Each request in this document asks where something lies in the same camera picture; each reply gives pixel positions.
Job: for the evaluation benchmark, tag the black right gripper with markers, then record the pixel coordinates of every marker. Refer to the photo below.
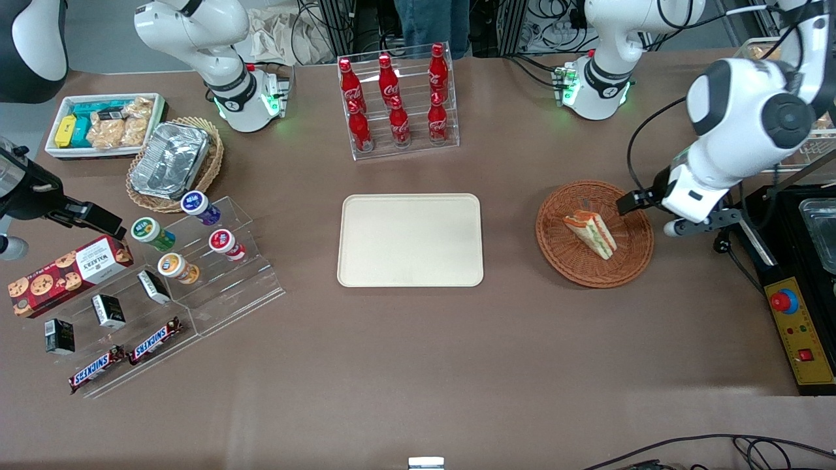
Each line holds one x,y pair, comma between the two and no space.
32,193

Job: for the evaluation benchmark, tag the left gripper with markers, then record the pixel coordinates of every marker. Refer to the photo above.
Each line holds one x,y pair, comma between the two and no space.
655,189

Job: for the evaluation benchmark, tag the triangular sandwich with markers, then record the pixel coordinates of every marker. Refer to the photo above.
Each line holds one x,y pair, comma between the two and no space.
591,234

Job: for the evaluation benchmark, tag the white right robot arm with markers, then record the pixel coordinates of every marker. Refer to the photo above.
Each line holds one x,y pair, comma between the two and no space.
222,46

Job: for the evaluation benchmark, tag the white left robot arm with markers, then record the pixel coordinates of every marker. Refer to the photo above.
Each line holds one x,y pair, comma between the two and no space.
604,85

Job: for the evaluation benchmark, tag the round brown wicker basket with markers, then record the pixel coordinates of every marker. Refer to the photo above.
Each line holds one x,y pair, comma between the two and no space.
627,261

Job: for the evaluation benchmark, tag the silver foil tray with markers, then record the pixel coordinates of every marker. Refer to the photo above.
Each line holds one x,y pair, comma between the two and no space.
170,160

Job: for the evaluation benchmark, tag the oval tan wicker basket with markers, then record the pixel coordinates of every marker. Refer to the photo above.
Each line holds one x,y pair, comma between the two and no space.
214,163

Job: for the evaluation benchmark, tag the cream rectangular tray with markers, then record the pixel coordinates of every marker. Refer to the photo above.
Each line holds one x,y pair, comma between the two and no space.
410,240

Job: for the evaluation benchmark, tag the green lid yogurt cup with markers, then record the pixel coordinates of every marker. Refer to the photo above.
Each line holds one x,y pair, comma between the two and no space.
150,232

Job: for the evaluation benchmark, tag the red cookie box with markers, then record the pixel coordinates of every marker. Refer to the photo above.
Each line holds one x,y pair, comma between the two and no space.
65,274

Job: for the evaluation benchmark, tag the white plastic bin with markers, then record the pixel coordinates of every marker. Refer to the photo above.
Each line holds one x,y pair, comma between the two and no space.
55,151

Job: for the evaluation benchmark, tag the clear pack of crackers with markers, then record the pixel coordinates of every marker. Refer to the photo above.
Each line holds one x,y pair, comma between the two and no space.
137,121
104,134

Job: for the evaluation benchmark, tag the small black carton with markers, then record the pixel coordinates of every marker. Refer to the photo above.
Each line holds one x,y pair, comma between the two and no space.
108,311
154,287
59,336

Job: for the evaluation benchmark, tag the orange lid yogurt cup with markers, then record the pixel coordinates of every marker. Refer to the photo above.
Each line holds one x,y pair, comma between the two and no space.
176,267

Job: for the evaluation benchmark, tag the yellow small box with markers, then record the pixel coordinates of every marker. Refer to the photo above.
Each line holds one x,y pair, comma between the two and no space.
65,130

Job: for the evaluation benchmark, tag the purple lid yogurt cup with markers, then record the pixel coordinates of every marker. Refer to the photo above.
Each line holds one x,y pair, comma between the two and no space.
198,205

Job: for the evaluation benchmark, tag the teal snack box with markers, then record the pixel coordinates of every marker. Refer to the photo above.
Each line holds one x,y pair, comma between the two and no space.
95,106

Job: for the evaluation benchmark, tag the red lid yogurt cup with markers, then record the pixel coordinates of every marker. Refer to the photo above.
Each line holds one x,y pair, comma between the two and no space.
225,243

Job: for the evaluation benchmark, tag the Snickers chocolate bar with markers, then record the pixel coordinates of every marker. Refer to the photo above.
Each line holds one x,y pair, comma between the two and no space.
155,341
96,369

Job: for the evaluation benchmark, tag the black appliance with metal pan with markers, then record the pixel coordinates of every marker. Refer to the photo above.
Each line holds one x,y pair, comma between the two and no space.
784,222

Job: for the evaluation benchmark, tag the clear acrylic stepped stand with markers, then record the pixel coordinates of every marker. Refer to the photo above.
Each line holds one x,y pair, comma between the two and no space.
241,294
163,365

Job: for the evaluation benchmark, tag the clear pack of pastry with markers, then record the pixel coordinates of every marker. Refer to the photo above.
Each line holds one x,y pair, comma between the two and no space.
824,121
761,51

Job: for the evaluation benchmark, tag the yellow control box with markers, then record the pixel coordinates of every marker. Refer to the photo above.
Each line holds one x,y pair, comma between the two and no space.
800,333

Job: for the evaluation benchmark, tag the red cola bottle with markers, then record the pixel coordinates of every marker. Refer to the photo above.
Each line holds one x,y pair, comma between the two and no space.
388,81
351,85
360,129
437,119
399,124
438,70

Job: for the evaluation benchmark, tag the clear acrylic bottle rack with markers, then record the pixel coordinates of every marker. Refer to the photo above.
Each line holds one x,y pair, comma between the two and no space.
418,147

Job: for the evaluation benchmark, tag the beige crumpled cloth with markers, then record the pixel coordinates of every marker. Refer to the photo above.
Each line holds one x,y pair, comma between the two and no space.
287,39

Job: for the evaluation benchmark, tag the person in blue jeans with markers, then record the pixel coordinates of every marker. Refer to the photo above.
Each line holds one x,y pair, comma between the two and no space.
431,26

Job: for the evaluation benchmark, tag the small white device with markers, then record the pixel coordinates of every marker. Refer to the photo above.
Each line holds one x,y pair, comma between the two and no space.
426,463

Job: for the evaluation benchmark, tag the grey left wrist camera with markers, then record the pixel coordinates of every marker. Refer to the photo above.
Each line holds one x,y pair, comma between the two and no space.
679,228

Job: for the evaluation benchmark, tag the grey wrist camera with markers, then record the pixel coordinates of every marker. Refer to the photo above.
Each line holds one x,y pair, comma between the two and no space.
679,228
10,248

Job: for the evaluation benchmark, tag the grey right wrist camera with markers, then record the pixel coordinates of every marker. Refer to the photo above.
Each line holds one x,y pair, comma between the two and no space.
10,248

